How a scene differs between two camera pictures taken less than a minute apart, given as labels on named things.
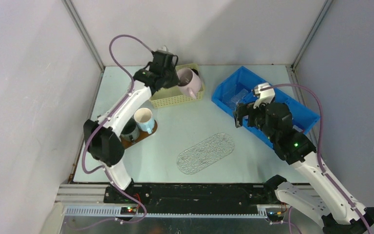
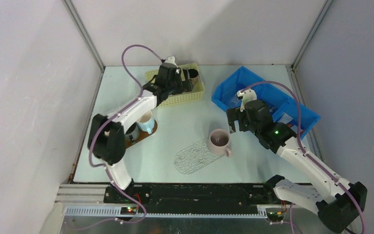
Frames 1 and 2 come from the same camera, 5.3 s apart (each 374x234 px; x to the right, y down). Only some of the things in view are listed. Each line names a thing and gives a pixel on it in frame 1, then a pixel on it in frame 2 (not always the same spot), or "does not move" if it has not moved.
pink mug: [190, 81] -> [218, 142]
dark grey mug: [131, 129] does not move
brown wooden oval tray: [126, 143] does not move
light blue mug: [143, 117] does not move
